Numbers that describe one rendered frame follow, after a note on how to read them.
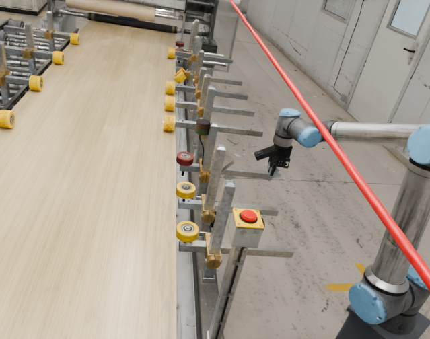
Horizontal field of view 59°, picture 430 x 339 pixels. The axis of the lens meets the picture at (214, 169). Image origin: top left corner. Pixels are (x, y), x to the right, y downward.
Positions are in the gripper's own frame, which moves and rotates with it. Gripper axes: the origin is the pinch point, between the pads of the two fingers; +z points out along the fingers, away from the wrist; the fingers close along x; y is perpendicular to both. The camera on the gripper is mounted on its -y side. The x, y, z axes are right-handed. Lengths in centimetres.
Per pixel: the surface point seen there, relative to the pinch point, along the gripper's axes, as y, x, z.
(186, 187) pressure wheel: -42, -26, -9
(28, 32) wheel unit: -141, 104, -27
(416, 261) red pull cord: -37, -135, -82
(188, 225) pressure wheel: -42, -49, -9
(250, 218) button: -31, -82, -41
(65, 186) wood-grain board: -88, -31, -9
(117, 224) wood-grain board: -66, -51, -9
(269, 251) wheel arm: -10, -52, -1
